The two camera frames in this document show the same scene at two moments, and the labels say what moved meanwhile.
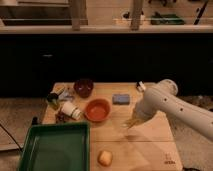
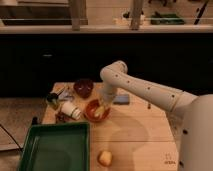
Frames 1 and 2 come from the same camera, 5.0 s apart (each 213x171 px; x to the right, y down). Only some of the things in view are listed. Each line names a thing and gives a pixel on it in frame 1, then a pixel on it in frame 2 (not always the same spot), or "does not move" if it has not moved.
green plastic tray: x=56 y=146 does not move
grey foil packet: x=66 y=96 does not move
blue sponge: x=121 y=99 does not move
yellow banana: x=134 y=122 to x=99 y=111
